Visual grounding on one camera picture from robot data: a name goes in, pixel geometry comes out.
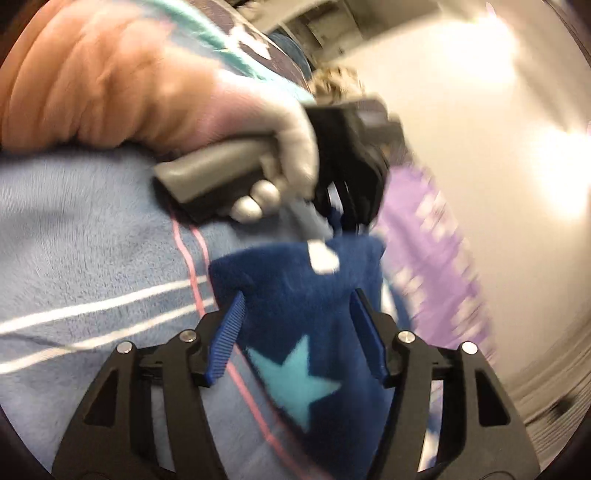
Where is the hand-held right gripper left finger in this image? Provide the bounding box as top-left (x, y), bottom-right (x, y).
top-left (51, 293), bottom-right (246, 480)

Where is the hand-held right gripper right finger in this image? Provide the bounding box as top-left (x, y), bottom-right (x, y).
top-left (350, 291), bottom-right (542, 480)

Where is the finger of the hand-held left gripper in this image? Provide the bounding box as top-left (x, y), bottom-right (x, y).
top-left (342, 178), bottom-right (385, 232)
top-left (314, 178), bottom-right (340, 220)

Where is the navy star print fleece pajama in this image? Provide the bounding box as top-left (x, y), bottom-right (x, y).
top-left (208, 208), bottom-right (403, 480)

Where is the person's left forearm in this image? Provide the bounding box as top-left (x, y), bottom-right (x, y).
top-left (0, 0), bottom-right (227, 155)

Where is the person's left hand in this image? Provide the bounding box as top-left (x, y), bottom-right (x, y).
top-left (185, 76), bottom-right (320, 221)

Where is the beige knit garment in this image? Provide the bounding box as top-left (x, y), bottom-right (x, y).
top-left (308, 65), bottom-right (366, 99)

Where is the purple floral pillow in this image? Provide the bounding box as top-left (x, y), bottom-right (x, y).
top-left (375, 165), bottom-right (496, 370)

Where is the dark tree print cushion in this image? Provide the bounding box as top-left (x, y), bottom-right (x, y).
top-left (201, 0), bottom-right (308, 88)

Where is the teal blanket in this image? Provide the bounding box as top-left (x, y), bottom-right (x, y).
top-left (148, 0), bottom-right (317, 103)

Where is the blue plaid bed sheet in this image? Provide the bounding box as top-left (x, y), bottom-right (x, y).
top-left (0, 0), bottom-right (416, 480)

